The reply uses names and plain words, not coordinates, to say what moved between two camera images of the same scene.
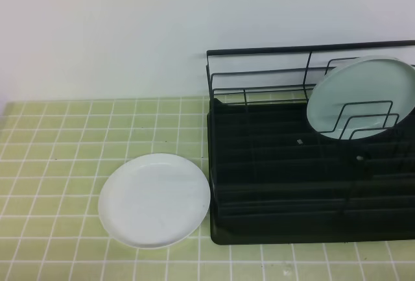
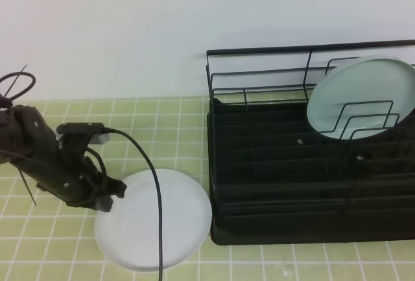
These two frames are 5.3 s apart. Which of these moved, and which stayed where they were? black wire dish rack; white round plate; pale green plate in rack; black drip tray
Moved: white round plate
Stayed: black wire dish rack; black drip tray; pale green plate in rack
